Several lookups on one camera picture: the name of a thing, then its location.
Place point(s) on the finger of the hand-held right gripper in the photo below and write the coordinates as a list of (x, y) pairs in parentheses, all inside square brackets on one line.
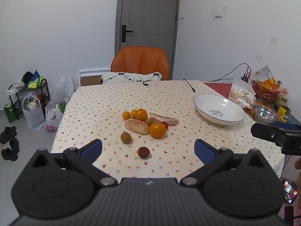
[(288, 126), (268, 133)]

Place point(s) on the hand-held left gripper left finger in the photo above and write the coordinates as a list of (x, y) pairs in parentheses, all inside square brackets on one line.
[(91, 149)]

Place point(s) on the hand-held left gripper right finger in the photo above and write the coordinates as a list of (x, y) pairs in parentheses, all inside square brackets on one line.
[(203, 150)]

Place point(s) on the brown kiwi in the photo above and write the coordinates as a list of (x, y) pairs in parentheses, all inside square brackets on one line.
[(150, 121), (125, 137)]

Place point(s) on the white plate with blue rim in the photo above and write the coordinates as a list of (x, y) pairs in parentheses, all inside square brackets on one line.
[(211, 106)]

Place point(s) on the small red plum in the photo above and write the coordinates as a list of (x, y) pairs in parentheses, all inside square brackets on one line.
[(143, 152), (165, 124)]

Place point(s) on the peeled pink pomelo segment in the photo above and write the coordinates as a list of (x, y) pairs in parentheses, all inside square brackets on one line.
[(168, 119)]

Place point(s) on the small orange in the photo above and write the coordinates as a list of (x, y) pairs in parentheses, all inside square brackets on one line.
[(126, 115)]

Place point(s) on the pomelo segment with white pith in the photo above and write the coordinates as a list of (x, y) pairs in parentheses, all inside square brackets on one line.
[(136, 127)]

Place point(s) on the person's right hand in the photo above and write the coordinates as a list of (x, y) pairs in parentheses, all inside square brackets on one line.
[(299, 163)]

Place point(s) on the steel bowl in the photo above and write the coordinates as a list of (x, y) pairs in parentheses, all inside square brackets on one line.
[(264, 115)]

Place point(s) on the crumpled white tissue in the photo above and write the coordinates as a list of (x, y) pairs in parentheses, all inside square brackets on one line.
[(243, 103)]

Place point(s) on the smartphone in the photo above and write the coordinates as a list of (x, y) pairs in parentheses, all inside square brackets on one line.
[(289, 191)]

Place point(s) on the red print plastic bag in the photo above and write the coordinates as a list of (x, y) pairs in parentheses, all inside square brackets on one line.
[(53, 120)]

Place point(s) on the orange snack bag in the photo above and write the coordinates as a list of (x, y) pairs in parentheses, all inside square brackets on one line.
[(264, 76)]

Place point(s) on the black charger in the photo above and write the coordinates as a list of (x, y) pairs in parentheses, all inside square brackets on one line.
[(244, 79)]

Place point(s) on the red table mat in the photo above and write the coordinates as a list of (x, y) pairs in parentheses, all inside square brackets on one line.
[(216, 87)]

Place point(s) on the white plastic bag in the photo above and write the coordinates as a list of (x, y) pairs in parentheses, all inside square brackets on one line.
[(34, 117)]

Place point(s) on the clear plastic bag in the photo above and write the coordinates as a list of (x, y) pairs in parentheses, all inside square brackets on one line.
[(62, 87)]

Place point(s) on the white framed panel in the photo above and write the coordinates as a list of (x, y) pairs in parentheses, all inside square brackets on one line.
[(90, 78)]

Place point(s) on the black slipper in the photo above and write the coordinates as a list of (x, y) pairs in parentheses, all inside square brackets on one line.
[(14, 144), (9, 154), (7, 134)]

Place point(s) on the black shoe rack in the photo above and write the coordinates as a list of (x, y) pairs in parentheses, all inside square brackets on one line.
[(45, 87)]

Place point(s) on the white pillow with black print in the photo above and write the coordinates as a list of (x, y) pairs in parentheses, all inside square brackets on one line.
[(131, 77)]

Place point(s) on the green packet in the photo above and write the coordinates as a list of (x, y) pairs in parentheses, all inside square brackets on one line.
[(35, 82)]

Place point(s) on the green bag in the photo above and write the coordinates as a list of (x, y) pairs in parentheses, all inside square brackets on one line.
[(9, 113)]

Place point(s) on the blue bag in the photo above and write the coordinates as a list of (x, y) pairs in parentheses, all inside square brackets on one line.
[(36, 74)]

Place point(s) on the black cloth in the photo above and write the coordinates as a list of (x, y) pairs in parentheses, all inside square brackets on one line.
[(27, 76)]

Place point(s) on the white cloth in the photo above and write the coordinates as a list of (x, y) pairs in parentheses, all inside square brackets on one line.
[(18, 85)]

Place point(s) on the orange chair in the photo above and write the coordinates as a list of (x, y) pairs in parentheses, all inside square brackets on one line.
[(141, 58)]

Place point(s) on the grey door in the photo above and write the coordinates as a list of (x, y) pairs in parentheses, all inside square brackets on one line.
[(150, 9)]

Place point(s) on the white wall socket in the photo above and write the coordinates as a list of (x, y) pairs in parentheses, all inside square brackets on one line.
[(258, 58)]

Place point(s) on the white light switch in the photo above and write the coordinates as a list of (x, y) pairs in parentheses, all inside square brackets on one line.
[(218, 13)]

